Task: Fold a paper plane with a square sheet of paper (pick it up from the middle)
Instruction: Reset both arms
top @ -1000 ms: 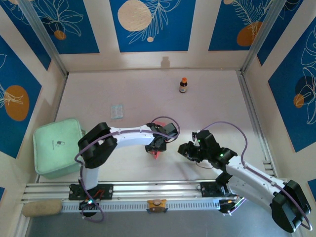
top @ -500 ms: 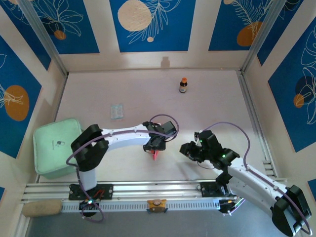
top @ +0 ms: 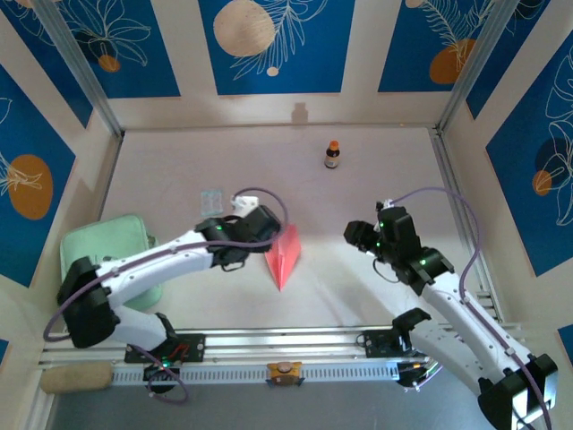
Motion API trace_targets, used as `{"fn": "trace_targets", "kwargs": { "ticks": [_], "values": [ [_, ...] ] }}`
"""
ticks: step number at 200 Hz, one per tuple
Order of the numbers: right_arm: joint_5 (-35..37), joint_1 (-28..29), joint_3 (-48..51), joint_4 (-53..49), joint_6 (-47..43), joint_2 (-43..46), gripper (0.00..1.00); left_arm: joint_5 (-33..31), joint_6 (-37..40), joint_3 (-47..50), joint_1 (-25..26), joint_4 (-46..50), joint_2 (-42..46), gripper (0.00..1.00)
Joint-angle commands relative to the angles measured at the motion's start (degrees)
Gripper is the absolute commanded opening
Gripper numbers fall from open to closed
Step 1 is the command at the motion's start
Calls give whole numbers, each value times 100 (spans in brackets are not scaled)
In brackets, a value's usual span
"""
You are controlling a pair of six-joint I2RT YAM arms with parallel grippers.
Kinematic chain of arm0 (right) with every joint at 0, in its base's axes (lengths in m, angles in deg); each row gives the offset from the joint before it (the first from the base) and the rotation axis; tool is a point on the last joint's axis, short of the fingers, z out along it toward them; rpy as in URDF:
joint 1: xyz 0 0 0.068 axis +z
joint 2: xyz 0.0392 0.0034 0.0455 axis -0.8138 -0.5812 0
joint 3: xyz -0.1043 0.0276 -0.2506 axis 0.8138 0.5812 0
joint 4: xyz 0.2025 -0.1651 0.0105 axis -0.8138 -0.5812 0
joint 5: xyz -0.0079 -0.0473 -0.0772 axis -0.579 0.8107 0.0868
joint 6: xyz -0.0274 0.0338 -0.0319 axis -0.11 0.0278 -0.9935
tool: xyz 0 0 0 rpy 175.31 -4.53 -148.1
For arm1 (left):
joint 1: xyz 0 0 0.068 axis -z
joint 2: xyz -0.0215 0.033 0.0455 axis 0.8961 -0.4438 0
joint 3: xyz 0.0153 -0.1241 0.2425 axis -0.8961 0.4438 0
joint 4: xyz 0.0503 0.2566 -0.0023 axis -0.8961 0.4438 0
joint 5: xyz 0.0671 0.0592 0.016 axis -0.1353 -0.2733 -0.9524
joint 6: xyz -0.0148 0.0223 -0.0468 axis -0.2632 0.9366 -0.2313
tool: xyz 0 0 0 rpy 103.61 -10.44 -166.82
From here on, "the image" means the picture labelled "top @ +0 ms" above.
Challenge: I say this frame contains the aluminium side rail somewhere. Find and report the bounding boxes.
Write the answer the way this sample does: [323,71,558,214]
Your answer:
[429,128,502,323]

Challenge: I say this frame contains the yellow clamp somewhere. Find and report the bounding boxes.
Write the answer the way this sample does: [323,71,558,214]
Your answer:
[265,360,305,387]

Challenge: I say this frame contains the aluminium corner post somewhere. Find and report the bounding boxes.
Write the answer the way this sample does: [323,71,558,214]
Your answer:
[436,0,523,135]
[33,0,125,138]

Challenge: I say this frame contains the pink paper sheet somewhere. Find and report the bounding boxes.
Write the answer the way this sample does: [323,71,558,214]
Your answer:
[263,223,302,292]

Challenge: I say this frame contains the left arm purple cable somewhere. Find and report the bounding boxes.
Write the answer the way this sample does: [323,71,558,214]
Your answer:
[43,186,290,403]

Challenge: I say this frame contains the beige foam block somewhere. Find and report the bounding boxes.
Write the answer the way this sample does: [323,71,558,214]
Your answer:
[39,362,113,395]

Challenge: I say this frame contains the brown bottle orange cap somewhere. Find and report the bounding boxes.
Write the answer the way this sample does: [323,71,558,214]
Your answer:
[324,140,343,170]

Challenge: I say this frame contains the slotted grey cable duct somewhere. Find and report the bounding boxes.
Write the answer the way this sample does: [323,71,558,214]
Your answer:
[110,361,400,386]

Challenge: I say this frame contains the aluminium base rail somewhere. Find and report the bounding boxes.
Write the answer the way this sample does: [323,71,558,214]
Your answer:
[38,322,532,369]

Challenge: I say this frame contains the mint green case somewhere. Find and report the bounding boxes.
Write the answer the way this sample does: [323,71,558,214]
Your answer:
[60,214,163,313]

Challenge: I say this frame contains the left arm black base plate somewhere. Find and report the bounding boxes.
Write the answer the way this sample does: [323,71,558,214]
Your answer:
[124,333,207,364]

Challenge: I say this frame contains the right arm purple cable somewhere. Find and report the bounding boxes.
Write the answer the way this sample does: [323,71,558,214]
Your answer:
[384,186,554,430]

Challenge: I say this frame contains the clear plastic packet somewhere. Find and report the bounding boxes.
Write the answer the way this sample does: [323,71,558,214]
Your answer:
[200,187,225,219]

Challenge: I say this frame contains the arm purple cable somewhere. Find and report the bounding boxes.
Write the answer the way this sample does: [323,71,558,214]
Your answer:
[43,186,290,403]
[384,186,554,430]

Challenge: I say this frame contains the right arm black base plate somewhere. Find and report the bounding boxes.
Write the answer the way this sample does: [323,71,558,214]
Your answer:
[364,329,431,359]

